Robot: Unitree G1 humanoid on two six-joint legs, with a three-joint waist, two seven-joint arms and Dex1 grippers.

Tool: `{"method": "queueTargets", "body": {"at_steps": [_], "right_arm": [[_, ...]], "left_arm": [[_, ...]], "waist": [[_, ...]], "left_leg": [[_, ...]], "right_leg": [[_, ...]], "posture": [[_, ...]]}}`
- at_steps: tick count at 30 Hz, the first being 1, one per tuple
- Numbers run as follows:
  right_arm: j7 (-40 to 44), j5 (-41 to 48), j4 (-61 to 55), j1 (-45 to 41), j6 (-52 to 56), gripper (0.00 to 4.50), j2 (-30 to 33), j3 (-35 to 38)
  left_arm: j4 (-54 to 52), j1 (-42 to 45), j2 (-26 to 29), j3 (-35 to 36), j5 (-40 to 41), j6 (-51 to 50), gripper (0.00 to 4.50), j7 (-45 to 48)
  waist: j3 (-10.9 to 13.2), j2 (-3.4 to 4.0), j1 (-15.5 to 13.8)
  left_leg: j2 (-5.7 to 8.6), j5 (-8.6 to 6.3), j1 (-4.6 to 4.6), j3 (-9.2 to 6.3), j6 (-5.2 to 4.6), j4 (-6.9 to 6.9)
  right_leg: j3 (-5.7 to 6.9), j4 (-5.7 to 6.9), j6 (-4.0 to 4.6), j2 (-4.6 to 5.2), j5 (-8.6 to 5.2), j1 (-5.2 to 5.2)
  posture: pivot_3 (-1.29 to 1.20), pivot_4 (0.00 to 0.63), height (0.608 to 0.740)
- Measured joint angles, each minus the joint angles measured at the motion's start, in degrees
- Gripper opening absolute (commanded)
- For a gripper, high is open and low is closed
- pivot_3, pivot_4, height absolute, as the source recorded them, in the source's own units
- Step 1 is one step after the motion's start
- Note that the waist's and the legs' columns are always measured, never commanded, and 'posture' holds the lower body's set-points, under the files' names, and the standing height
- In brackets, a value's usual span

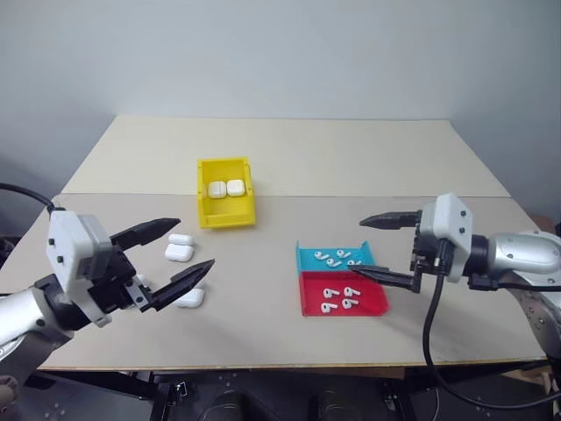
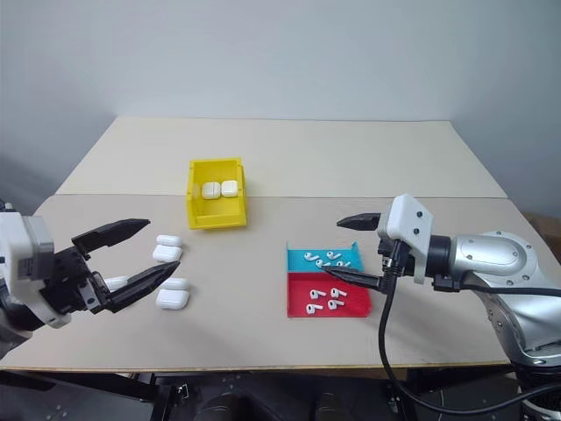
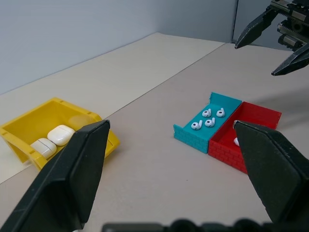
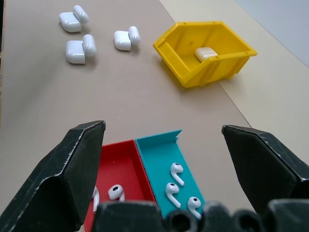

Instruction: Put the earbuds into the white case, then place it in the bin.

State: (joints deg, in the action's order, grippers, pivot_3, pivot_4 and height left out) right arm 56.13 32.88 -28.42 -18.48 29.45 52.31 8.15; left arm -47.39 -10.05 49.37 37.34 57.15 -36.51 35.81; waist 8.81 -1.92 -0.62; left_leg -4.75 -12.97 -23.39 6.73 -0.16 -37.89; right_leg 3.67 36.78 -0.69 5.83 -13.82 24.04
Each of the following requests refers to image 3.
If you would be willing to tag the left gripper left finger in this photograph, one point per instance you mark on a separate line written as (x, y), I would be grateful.
(62, 188)

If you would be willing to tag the white earbud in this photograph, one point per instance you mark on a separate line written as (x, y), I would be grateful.
(210, 122)
(207, 113)
(220, 112)
(236, 141)
(196, 125)

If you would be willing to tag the red brick-pattern tray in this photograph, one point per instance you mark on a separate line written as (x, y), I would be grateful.
(222, 149)

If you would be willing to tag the yellow plastic bin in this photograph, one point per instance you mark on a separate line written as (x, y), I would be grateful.
(24, 125)

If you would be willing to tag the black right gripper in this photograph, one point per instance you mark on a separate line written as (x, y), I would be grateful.
(293, 26)

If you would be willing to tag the teal brick-pattern tray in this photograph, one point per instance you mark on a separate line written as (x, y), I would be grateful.
(190, 140)

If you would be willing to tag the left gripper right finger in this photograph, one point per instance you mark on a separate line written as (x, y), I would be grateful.
(277, 174)

